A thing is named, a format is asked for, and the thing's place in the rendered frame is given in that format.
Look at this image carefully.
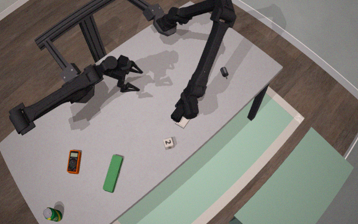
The cream rectangular tray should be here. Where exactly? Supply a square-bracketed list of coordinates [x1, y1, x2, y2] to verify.
[175, 117, 190, 129]

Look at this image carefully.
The orange digital multimeter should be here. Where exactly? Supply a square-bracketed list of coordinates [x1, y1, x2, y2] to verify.
[67, 150, 81, 174]

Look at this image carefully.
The green drink can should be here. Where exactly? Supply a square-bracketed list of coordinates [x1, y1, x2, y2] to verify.
[43, 208, 62, 222]

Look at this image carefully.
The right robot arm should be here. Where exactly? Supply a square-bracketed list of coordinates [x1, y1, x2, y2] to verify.
[9, 55, 131, 135]

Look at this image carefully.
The green long rectangular box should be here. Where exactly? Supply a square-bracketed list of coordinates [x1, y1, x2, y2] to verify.
[103, 155, 123, 193]

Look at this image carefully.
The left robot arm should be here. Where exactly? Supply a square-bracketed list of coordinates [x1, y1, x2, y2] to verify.
[156, 0, 237, 123]

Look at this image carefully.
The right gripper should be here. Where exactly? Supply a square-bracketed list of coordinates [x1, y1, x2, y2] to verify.
[117, 60, 143, 92]

